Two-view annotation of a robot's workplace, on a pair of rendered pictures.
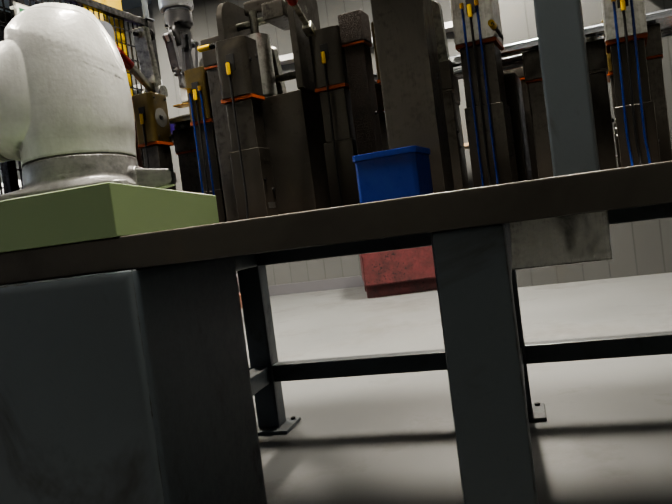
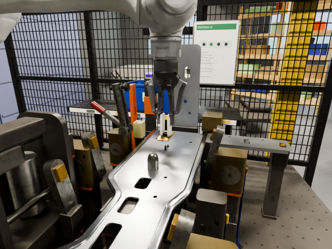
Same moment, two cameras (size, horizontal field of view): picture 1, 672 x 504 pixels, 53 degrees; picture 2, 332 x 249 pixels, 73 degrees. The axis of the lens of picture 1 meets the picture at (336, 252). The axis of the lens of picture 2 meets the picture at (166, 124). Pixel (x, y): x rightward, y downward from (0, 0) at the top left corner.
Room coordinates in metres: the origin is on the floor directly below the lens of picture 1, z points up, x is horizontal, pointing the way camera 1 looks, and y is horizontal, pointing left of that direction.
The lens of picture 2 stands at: (1.72, -0.34, 1.31)
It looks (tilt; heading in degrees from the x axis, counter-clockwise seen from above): 18 degrees down; 83
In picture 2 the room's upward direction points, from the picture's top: straight up
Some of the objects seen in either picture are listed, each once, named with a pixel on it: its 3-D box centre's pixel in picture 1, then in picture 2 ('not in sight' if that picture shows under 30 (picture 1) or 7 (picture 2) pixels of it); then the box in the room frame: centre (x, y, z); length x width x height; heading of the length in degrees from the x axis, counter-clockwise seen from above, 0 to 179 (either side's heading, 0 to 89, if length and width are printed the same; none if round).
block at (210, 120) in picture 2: not in sight; (210, 152); (2.04, 0.54, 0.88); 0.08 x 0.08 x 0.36; 67
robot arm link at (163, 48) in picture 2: (175, 1); (166, 48); (1.81, 0.33, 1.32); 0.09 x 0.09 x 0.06
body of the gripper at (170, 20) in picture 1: (179, 29); (165, 74); (1.81, 0.33, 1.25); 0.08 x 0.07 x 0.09; 157
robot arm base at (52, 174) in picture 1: (97, 181); not in sight; (0.96, 0.32, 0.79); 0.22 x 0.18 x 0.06; 86
